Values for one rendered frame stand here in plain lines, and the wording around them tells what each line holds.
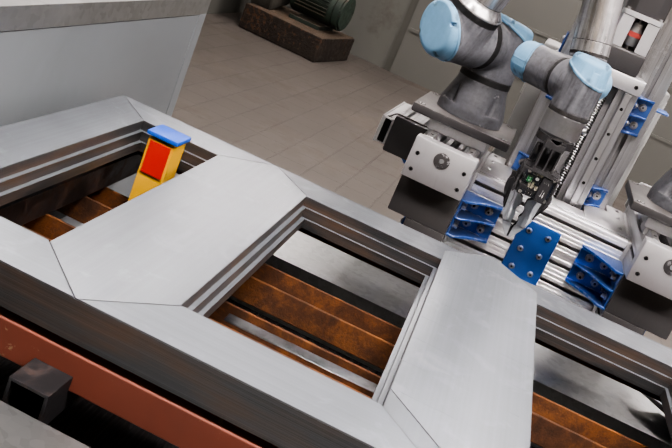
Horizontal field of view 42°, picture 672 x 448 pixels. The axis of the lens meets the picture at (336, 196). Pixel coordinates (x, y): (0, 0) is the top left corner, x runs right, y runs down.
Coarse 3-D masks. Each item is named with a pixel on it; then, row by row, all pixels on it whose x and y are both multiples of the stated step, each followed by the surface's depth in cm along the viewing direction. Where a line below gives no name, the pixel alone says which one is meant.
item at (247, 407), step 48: (96, 144) 145; (144, 144) 160; (192, 144) 159; (0, 192) 120; (336, 240) 155; (384, 240) 155; (0, 288) 98; (48, 288) 97; (96, 336) 97; (144, 336) 95; (576, 336) 150; (192, 384) 95; (240, 384) 94; (384, 384) 110; (288, 432) 94; (336, 432) 92
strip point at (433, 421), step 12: (408, 396) 104; (408, 408) 102; (420, 408) 103; (432, 408) 104; (420, 420) 100; (432, 420) 101; (444, 420) 102; (456, 420) 103; (432, 432) 99; (444, 432) 100; (456, 432) 101; (468, 432) 102; (480, 432) 103; (444, 444) 97; (456, 444) 98; (468, 444) 99; (480, 444) 100; (492, 444) 102; (504, 444) 103
